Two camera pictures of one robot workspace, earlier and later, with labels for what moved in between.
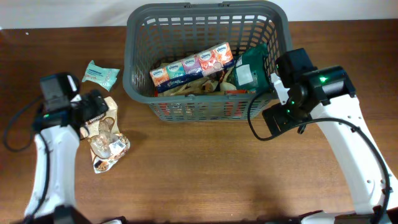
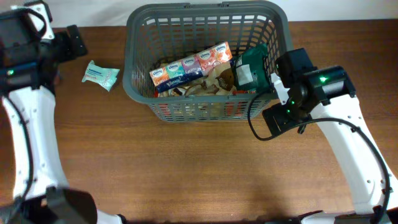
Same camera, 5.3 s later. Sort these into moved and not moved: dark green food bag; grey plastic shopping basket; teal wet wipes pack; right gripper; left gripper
Moved: left gripper
Not moved: dark green food bag; right gripper; teal wet wipes pack; grey plastic shopping basket
